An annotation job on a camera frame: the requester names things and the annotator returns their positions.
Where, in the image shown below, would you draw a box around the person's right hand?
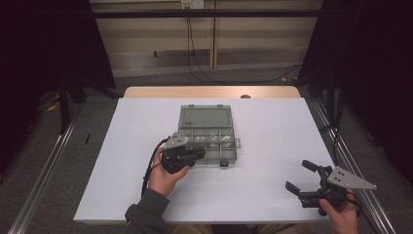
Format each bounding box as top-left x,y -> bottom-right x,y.
319,194 -> 360,234

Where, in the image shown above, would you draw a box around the white table cover sheet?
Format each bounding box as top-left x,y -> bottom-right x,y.
73,97 -> 336,225

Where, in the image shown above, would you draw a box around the black metal stand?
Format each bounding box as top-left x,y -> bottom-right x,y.
57,77 -> 71,135

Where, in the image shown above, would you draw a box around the white wall outlet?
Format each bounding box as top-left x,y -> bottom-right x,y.
180,0 -> 206,10

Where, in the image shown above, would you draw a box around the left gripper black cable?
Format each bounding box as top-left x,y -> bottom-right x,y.
141,137 -> 170,198

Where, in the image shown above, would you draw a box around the yellow floor object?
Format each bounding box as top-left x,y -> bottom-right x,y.
46,93 -> 61,113

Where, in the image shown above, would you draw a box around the black curtain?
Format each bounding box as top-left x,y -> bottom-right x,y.
0,0 -> 117,167
297,0 -> 413,188

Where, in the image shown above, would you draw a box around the black horizontal frame bar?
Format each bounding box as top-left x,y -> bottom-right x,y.
92,9 -> 323,20

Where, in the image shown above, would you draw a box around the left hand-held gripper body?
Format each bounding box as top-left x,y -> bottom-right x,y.
161,131 -> 197,175

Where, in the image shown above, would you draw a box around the aluminium floor rail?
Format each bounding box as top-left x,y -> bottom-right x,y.
311,97 -> 397,234
7,105 -> 86,234

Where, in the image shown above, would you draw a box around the wooden table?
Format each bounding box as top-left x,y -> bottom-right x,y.
123,85 -> 302,99

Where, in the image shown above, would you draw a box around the person's leg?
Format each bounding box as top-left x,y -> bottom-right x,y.
257,222 -> 334,234
169,223 -> 214,234

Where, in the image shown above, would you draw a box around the wooden wall post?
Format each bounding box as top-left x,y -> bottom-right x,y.
209,0 -> 219,71

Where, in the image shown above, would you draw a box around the black wall power cable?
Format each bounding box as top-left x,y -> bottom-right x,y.
186,8 -> 302,85

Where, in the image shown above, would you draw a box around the person's left hand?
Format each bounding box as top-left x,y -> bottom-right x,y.
147,147 -> 190,198

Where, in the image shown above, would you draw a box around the clear grey compartment storage box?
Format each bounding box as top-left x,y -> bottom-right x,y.
177,103 -> 243,169

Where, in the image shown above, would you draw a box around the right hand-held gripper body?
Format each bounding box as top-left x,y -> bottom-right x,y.
298,165 -> 378,217

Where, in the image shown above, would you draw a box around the person's right leg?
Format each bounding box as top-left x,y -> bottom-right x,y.
257,222 -> 334,234

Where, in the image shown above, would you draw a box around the person's left leg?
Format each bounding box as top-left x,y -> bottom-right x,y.
169,223 -> 214,234

